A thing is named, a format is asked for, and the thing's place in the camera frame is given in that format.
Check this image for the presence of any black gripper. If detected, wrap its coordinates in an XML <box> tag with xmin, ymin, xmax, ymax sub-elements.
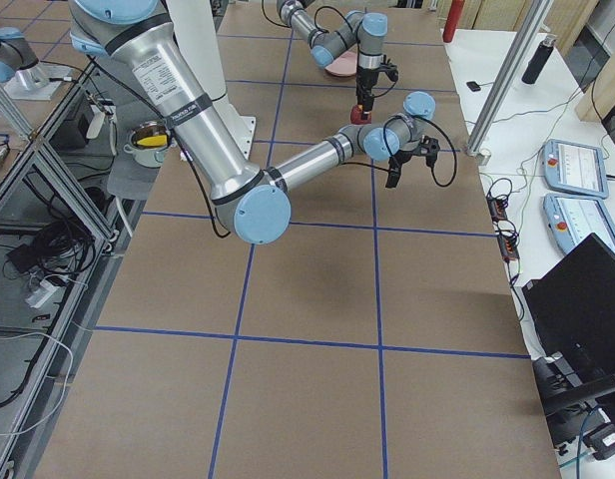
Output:
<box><xmin>355</xmin><ymin>66</ymin><xmax>379</xmax><ymax>110</ymax></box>
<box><xmin>384</xmin><ymin>150</ymin><xmax>412</xmax><ymax>189</ymax></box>

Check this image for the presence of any red apple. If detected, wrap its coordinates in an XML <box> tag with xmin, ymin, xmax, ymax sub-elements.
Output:
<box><xmin>350</xmin><ymin>104</ymin><xmax>372</xmax><ymax>125</ymax></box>

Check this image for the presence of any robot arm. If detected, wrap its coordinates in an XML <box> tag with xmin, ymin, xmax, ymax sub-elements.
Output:
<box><xmin>69</xmin><ymin>1</ymin><xmax>438</xmax><ymax>244</ymax></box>
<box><xmin>264</xmin><ymin>1</ymin><xmax>398</xmax><ymax>125</ymax></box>

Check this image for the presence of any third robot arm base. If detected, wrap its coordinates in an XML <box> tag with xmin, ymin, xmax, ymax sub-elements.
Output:
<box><xmin>0</xmin><ymin>27</ymin><xmax>72</xmax><ymax>101</ymax></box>

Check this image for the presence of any pink plate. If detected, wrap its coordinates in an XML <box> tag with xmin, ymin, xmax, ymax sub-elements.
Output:
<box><xmin>324</xmin><ymin>52</ymin><xmax>357</xmax><ymax>78</ymax></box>

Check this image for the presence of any small black square device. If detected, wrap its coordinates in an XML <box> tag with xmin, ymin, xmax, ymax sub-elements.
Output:
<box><xmin>466</xmin><ymin>81</ymin><xmax>482</xmax><ymax>92</ymax></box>

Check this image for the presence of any orange black power strip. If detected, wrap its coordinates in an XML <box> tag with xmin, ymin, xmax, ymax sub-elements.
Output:
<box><xmin>486</xmin><ymin>195</ymin><xmax>509</xmax><ymax>223</ymax></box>

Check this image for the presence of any red fire extinguisher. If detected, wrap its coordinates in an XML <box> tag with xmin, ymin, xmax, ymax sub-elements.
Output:
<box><xmin>442</xmin><ymin>0</ymin><xmax>465</xmax><ymax>43</ymax></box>

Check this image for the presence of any black water bottle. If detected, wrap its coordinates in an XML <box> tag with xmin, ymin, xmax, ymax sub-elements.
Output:
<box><xmin>521</xmin><ymin>34</ymin><xmax>557</xmax><ymax>85</ymax></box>

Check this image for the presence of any far blue teach pendant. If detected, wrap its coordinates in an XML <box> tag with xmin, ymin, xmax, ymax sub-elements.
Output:
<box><xmin>542</xmin><ymin>139</ymin><xmax>609</xmax><ymax>199</ymax></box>

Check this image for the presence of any blue teach pendant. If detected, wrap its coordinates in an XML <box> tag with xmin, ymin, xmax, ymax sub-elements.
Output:
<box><xmin>542</xmin><ymin>139</ymin><xmax>609</xmax><ymax>199</ymax></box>
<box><xmin>542</xmin><ymin>194</ymin><xmax>615</xmax><ymax>254</ymax></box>

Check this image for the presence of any near blue teach pendant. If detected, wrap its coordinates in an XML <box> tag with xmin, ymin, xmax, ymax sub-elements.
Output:
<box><xmin>542</xmin><ymin>194</ymin><xmax>615</xmax><ymax>254</ymax></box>

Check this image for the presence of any white pot with corn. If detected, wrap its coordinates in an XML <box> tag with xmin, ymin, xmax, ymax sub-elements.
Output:
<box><xmin>123</xmin><ymin>121</ymin><xmax>172</xmax><ymax>169</ymax></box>

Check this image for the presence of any black laptop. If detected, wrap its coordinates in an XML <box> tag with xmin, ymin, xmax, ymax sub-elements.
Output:
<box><xmin>522</xmin><ymin>234</ymin><xmax>615</xmax><ymax>374</ymax></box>

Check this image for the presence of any white power adapter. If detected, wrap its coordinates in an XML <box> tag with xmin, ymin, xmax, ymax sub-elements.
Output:
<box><xmin>25</xmin><ymin>279</ymin><xmax>58</xmax><ymax>309</ymax></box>

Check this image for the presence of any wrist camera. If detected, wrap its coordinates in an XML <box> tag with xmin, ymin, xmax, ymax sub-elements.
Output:
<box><xmin>378</xmin><ymin>56</ymin><xmax>399</xmax><ymax>85</ymax></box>
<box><xmin>416</xmin><ymin>135</ymin><xmax>440</xmax><ymax>170</ymax></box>

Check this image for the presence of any aluminium frame post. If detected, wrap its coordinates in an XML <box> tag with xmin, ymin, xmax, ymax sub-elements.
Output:
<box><xmin>466</xmin><ymin>0</ymin><xmax>553</xmax><ymax>166</ymax></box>

